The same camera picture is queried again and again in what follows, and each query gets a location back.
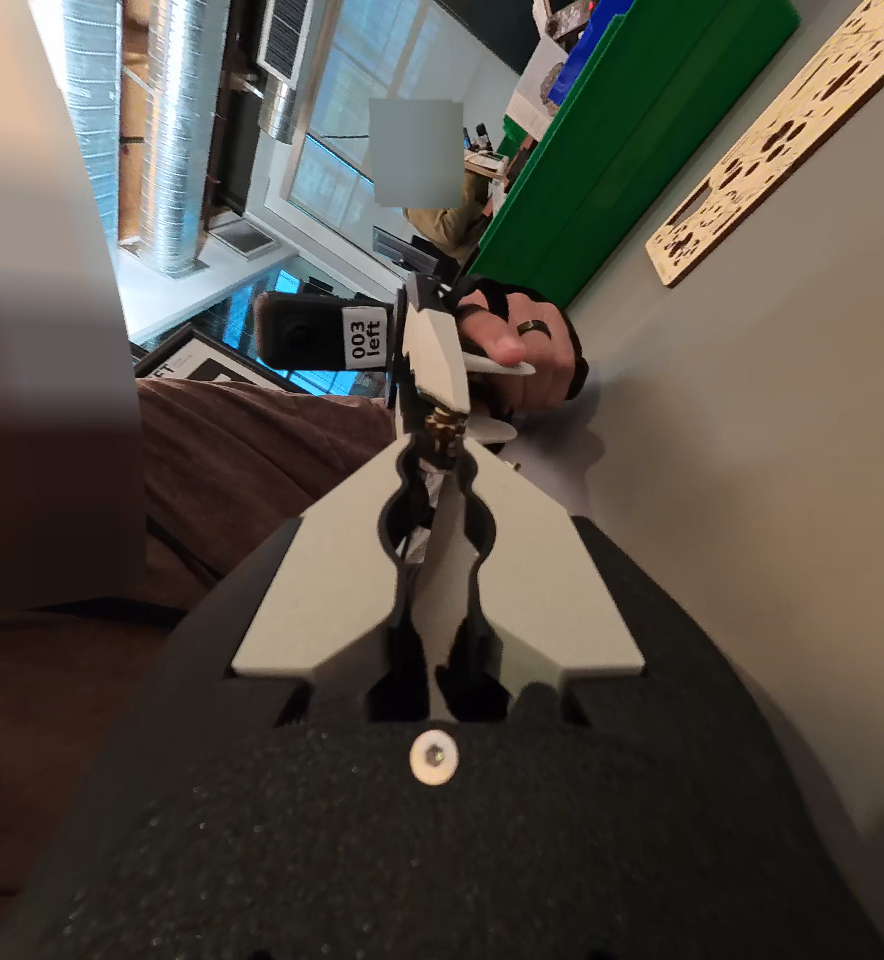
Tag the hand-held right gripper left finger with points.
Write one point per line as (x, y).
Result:
(322, 592)

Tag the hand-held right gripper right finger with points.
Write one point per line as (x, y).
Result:
(547, 592)

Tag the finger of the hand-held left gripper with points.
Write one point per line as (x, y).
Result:
(438, 360)
(409, 409)

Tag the person's left forearm brown sleeve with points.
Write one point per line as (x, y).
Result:
(261, 450)

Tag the laser-cut plywood parts sheet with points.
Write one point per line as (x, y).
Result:
(761, 176)

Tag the person's left hand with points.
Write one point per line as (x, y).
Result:
(547, 367)

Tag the framed black-white poster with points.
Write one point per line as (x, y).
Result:
(209, 367)

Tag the white ceiling vent grille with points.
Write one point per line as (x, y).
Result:
(243, 238)

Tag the black desk monitor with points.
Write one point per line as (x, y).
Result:
(408, 251)

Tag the cluttered background desk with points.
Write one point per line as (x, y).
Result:
(487, 154)

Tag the large glass window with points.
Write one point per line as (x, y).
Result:
(352, 75)

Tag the white instruction sheet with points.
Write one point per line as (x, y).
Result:
(535, 97)

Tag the green plastic bin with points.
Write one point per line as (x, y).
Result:
(637, 150)

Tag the louvred ceiling vent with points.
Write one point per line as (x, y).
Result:
(286, 37)

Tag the person's brown clothed torso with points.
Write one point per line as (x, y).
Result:
(36, 750)

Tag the blue box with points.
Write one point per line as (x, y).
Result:
(584, 67)

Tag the small round silver duct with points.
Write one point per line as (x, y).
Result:
(278, 112)

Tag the silver air duct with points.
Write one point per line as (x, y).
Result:
(171, 150)

